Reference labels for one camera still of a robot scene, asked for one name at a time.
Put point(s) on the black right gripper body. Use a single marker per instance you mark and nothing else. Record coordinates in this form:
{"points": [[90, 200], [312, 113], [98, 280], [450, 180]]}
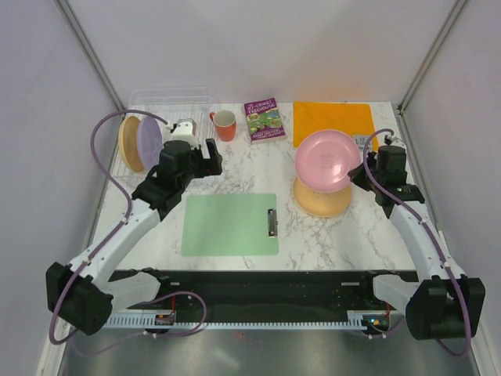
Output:
{"points": [[371, 164]]}

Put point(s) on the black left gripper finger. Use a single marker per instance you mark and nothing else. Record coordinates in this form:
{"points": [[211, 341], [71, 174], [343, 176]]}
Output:
{"points": [[196, 153], [213, 164]]}

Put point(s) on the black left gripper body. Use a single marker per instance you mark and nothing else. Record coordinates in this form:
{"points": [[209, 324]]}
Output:
{"points": [[200, 168]]}

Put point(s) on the pink plate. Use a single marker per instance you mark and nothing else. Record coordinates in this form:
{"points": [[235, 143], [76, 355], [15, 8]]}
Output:
{"points": [[324, 159]]}

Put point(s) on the yellow plate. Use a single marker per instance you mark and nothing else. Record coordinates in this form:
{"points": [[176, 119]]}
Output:
{"points": [[318, 204]]}

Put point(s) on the purple plate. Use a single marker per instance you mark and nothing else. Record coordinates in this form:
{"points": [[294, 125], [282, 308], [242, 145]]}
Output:
{"points": [[149, 142]]}

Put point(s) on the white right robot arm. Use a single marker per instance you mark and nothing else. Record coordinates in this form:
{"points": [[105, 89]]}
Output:
{"points": [[444, 302]]}

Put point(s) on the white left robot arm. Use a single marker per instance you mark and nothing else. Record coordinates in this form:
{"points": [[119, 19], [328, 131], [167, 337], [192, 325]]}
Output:
{"points": [[81, 292]]}

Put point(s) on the tan plate in rack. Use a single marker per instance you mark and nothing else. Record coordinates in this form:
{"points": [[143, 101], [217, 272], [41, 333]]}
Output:
{"points": [[127, 142]]}

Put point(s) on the small white label card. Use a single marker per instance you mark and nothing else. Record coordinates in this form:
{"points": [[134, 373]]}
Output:
{"points": [[361, 141]]}

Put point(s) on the orange mug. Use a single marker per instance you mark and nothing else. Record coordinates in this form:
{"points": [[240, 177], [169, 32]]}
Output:
{"points": [[224, 122]]}

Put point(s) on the orange mat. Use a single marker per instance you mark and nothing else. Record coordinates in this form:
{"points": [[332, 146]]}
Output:
{"points": [[349, 118]]}

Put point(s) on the green clipboard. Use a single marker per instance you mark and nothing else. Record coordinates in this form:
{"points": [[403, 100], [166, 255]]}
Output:
{"points": [[243, 224]]}

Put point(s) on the purple paperback book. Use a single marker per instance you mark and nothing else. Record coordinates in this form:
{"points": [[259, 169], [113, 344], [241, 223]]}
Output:
{"points": [[264, 121]]}

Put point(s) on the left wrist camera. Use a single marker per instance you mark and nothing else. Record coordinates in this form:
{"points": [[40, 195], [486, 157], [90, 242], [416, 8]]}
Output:
{"points": [[184, 130]]}

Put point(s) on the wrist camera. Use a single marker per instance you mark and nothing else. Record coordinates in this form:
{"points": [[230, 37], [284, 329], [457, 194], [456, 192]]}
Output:
{"points": [[184, 130], [391, 139]]}

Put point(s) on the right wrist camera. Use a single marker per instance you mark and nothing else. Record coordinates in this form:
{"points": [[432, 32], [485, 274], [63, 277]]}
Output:
{"points": [[391, 139]]}

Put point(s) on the right aluminium frame post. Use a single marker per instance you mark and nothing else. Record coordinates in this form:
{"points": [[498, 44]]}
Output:
{"points": [[440, 39]]}

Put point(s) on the aluminium frame post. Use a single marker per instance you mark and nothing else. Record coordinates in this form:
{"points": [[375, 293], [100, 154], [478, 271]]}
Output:
{"points": [[82, 38], [440, 39]]}

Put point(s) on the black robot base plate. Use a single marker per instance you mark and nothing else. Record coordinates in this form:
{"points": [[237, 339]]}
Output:
{"points": [[270, 296]]}

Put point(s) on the white slotted cable duct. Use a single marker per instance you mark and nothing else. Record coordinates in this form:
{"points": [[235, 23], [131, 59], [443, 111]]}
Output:
{"points": [[161, 320]]}

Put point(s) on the left aluminium frame post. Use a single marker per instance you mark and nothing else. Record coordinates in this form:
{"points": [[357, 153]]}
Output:
{"points": [[82, 38]]}

